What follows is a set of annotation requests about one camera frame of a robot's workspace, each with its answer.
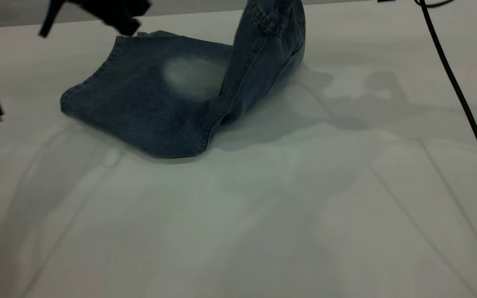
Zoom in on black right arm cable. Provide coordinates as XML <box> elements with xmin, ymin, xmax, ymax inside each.
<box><xmin>414</xmin><ymin>0</ymin><xmax>477</xmax><ymax>206</ymax></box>

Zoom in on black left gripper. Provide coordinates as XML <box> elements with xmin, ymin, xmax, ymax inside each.
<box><xmin>40</xmin><ymin>0</ymin><xmax>152</xmax><ymax>37</ymax></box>

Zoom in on blue denim shorts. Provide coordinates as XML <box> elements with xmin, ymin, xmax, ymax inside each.
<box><xmin>60</xmin><ymin>0</ymin><xmax>306</xmax><ymax>159</ymax></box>

